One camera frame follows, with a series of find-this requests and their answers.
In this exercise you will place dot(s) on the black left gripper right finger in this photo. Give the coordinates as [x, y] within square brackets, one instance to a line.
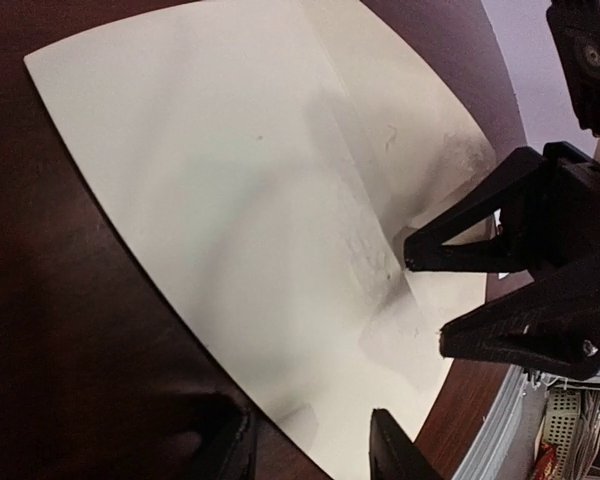
[392, 454]

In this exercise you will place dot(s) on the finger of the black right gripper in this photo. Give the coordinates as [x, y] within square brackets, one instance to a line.
[510, 189]
[551, 325]

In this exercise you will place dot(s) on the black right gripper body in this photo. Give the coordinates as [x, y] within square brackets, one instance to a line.
[555, 220]

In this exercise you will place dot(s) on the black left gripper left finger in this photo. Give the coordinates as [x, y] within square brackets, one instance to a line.
[228, 434]

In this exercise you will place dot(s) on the cream paper envelope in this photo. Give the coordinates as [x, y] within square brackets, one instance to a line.
[263, 160]

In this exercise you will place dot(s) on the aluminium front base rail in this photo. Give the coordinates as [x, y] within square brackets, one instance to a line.
[504, 447]

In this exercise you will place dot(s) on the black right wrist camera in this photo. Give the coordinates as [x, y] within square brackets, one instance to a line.
[575, 29]

